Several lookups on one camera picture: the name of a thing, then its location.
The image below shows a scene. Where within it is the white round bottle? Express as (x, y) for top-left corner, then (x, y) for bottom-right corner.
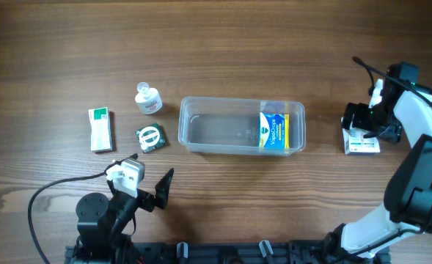
(135, 82), (163, 114)

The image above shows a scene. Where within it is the clear plastic container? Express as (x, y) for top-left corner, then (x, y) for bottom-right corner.
(178, 97), (307, 156)

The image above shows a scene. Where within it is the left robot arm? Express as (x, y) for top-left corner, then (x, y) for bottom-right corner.
(65, 169), (174, 263)

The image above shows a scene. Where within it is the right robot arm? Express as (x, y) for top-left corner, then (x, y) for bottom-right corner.
(318, 62), (432, 263)

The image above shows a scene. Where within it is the dark green round tin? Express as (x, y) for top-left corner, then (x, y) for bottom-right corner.
(136, 123), (167, 153)

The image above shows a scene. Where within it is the right black cable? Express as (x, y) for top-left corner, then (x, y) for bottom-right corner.
(351, 56), (432, 140)

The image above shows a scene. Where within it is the left black cable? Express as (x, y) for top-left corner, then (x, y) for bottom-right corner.
(26, 153), (139, 264)

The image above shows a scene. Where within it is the white green medicine box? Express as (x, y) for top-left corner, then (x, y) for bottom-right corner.
(88, 107), (113, 153)

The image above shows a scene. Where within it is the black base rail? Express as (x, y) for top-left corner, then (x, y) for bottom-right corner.
(64, 240), (391, 264)

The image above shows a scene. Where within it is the black cable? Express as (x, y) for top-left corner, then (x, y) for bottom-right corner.
(351, 56), (432, 140)
(26, 153), (139, 264)

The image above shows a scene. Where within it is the blue VapoDrops packet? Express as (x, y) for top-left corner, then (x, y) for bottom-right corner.
(258, 112), (290, 150)

